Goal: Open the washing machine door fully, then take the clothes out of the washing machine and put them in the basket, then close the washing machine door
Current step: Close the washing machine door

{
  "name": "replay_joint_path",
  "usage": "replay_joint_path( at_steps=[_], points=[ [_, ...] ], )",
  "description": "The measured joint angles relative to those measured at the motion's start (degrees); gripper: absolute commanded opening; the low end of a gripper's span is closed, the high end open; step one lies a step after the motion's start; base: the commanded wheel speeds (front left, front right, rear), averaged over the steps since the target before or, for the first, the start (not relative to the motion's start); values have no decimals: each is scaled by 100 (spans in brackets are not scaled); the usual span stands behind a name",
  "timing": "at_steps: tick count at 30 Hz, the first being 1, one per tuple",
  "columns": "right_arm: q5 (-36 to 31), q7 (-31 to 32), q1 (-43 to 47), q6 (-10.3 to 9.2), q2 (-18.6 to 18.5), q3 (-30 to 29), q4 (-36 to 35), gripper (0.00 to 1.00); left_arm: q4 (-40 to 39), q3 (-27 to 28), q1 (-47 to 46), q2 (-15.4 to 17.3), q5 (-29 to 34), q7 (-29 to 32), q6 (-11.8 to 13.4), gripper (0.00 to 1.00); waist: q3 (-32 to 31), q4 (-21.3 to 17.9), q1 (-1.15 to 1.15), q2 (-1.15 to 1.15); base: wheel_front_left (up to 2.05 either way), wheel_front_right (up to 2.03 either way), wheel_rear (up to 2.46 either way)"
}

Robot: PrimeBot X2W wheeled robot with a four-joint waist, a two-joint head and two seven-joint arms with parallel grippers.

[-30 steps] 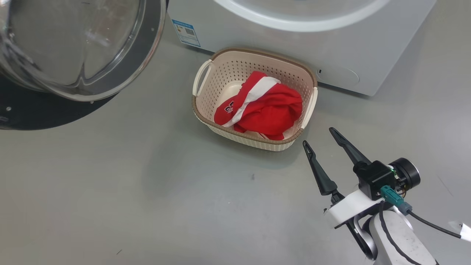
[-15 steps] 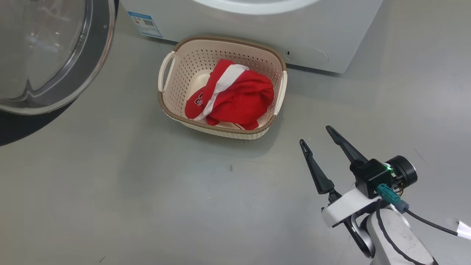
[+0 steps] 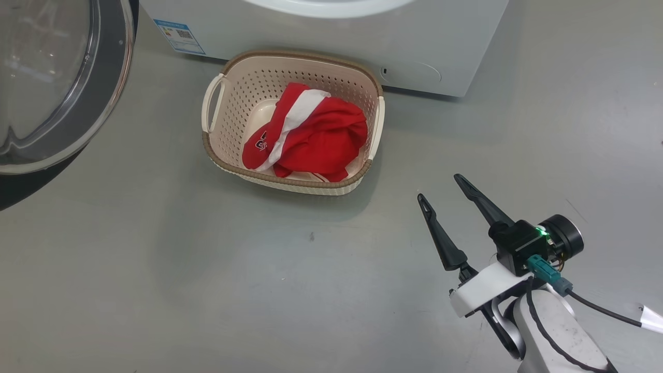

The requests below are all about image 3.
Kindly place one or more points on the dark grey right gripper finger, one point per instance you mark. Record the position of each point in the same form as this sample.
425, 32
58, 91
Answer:
484, 207
448, 243

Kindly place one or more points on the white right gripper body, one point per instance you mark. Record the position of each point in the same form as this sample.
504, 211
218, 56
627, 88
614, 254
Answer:
487, 290

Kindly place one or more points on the red shorts with white stripe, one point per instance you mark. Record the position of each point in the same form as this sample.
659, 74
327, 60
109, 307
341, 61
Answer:
326, 134

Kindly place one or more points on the black glass washing machine door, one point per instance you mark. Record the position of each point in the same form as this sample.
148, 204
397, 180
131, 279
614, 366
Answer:
111, 103

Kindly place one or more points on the white front-load washing machine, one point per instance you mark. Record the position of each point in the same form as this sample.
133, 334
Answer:
336, 52

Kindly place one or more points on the cream perforated laundry basket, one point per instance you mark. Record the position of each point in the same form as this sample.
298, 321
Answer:
238, 93

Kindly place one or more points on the blue energy label sticker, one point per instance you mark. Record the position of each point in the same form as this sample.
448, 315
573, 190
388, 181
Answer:
178, 37

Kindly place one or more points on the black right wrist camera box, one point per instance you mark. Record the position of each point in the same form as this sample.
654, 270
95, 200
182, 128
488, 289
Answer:
518, 246

